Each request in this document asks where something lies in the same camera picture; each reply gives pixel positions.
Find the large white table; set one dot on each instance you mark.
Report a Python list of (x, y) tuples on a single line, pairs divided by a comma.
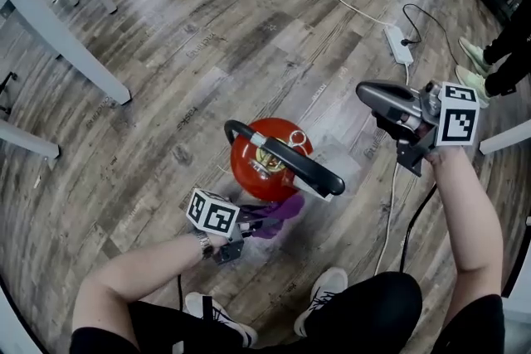
[(62, 41)]

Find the purple cloth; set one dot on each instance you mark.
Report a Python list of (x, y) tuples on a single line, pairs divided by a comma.
[(290, 207)]

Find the person's left forearm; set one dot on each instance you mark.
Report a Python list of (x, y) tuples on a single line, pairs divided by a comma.
[(137, 269)]

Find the red fire extinguisher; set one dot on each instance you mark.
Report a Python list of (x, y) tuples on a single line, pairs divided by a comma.
[(249, 174)]

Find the silver wristwatch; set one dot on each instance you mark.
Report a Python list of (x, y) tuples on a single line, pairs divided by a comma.
[(204, 244)]

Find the person's left hand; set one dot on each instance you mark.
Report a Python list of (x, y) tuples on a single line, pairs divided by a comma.
[(217, 245)]

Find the person's black shirt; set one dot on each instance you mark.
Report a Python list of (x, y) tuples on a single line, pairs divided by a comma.
[(469, 327)]

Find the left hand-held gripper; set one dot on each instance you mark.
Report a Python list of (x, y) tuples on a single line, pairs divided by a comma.
[(211, 213)]

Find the black office chair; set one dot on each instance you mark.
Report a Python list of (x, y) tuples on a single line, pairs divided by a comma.
[(6, 91)]

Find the person's right white shoe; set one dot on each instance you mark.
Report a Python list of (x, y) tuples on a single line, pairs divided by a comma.
[(327, 290)]

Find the person's black trousers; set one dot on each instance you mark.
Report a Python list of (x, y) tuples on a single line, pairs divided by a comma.
[(373, 311)]

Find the white power strip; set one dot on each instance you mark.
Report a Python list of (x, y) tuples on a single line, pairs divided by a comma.
[(398, 45)]

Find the person's right forearm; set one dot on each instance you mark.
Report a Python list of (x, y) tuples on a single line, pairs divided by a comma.
[(469, 219)]

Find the person's white shoe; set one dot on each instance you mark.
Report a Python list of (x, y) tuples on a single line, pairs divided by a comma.
[(327, 290), (224, 319)]

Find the person's left white shoe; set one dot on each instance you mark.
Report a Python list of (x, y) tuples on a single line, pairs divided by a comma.
[(224, 319)]

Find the paper tag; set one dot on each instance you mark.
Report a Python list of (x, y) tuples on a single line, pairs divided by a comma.
[(340, 170)]

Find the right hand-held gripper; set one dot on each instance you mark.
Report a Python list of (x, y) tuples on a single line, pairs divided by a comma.
[(456, 120)]

